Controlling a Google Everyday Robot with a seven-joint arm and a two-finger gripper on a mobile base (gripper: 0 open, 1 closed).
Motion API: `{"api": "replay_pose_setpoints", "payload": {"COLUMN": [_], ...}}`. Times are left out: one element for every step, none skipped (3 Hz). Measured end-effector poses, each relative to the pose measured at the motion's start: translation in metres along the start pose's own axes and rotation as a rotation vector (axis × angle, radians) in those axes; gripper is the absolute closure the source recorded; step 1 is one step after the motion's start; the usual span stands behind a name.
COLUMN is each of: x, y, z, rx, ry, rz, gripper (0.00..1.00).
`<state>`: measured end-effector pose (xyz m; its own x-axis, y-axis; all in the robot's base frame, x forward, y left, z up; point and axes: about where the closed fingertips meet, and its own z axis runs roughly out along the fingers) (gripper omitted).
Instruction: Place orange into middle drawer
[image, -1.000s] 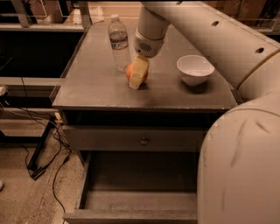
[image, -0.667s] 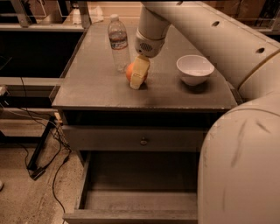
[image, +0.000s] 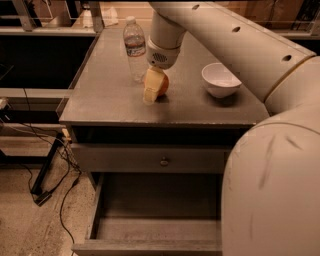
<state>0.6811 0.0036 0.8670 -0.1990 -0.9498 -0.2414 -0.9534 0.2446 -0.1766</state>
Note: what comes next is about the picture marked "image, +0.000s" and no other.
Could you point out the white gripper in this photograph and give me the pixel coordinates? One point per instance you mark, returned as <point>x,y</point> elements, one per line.
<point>162,56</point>

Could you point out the orange fruit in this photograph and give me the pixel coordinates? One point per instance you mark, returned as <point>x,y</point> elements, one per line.
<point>164,86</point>

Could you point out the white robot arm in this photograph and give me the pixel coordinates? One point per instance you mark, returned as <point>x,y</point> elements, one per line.
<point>270,203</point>

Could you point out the grey wooden drawer cabinet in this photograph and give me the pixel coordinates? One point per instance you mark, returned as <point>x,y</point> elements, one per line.
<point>106,106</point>

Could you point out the closed top drawer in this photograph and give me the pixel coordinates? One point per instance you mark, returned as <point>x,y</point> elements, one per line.
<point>150,158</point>

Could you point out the open middle drawer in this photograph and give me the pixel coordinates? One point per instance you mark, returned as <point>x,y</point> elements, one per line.
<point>149,214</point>

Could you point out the clear plastic water bottle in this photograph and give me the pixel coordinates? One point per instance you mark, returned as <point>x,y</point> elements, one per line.
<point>135,46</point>

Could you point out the white ceramic bowl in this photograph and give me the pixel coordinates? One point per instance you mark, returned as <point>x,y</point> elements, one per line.
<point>219,81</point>

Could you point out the white crumpled cloth background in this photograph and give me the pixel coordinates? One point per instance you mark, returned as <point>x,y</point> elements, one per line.
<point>109,17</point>

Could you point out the black metal stand leg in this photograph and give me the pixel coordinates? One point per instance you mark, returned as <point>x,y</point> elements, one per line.
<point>42,196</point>

